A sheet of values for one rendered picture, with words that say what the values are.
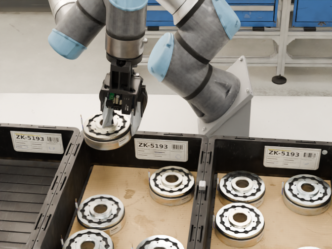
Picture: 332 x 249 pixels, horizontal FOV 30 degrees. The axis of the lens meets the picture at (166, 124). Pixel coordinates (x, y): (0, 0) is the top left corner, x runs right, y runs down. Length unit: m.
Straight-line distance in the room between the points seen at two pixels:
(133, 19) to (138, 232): 0.46
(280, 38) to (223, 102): 1.67
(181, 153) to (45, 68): 2.23
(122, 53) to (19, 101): 0.90
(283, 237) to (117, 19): 0.57
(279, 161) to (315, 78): 2.04
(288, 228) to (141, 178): 0.36
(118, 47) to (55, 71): 2.40
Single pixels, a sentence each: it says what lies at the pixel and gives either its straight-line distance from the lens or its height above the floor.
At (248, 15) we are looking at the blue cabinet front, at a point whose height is 0.39.
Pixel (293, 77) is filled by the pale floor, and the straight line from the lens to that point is 3.45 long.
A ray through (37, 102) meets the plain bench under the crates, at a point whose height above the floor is 0.70.
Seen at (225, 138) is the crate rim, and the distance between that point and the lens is 1.42.
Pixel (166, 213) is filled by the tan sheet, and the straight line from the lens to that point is 1.37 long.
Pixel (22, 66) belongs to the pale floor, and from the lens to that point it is 3.66.
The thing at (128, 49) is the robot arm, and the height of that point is 1.22.
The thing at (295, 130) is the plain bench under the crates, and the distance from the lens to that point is 1.85.
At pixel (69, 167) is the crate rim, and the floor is 0.93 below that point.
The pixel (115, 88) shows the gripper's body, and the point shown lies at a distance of 1.20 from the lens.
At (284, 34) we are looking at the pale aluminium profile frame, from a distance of 3.25.
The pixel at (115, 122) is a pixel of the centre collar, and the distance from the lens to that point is 1.33.
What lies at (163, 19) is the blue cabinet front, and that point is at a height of 0.36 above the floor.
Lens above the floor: 1.78
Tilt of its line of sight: 36 degrees down
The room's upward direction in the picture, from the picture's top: 2 degrees counter-clockwise
